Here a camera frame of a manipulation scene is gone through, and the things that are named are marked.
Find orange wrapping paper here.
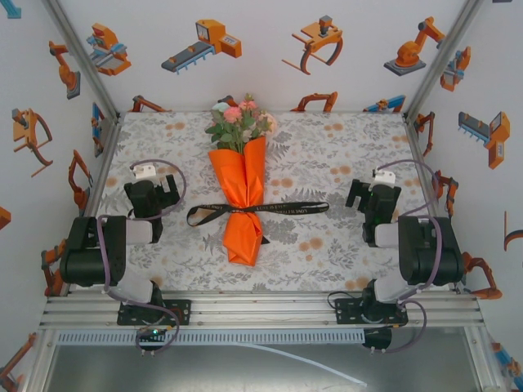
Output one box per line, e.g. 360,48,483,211
208,136,267,267

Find black printed ribbon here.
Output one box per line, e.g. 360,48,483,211
186,201,330,228

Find artificial flower bunch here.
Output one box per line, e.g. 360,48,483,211
205,93,278,155

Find floral patterned tablecloth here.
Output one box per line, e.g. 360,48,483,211
75,110,454,293

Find controller board with green light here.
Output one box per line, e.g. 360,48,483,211
136,324,169,349

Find aluminium side rail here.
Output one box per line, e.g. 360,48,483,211
60,114,123,297
402,112,479,297

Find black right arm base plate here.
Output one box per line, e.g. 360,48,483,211
334,297,409,327

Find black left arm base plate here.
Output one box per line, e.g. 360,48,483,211
117,299,193,327

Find black cable connector block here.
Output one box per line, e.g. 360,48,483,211
362,327,393,350

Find aluminium frame rail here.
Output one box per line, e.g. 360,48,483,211
38,292,485,331

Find aluminium frame post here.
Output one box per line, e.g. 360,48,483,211
404,0,485,122
42,0,122,119

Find white slotted cable duct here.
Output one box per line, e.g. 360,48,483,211
55,329,366,346

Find aluminium frame leg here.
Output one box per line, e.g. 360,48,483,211
24,328,56,392
465,326,506,392

